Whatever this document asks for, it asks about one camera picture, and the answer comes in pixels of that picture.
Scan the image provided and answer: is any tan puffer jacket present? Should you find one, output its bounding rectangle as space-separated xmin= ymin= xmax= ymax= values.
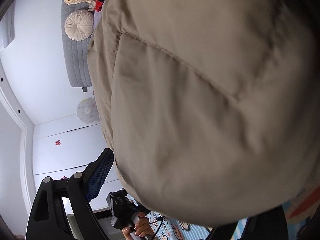
xmin=87 ymin=0 xmax=319 ymax=227

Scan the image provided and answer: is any person's left hand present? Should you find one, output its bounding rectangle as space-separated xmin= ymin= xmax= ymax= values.
xmin=122 ymin=212 xmax=154 ymax=240

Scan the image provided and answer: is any white wardrobe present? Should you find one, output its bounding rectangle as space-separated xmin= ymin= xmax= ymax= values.
xmin=31 ymin=113 xmax=123 ymax=215

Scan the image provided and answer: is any covered standing fan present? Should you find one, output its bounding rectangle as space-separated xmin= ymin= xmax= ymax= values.
xmin=76 ymin=98 xmax=100 ymax=124

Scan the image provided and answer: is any grey quilted headboard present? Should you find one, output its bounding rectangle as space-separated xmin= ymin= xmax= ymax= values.
xmin=61 ymin=2 xmax=94 ymax=87

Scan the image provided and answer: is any monkey print blue blanket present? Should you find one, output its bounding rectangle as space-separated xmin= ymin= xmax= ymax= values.
xmin=146 ymin=185 xmax=319 ymax=239

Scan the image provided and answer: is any round cream cushion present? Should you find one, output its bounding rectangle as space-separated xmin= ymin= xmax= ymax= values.
xmin=64 ymin=10 xmax=94 ymax=41

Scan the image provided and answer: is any red garment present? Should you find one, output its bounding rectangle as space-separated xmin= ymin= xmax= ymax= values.
xmin=94 ymin=0 xmax=103 ymax=12

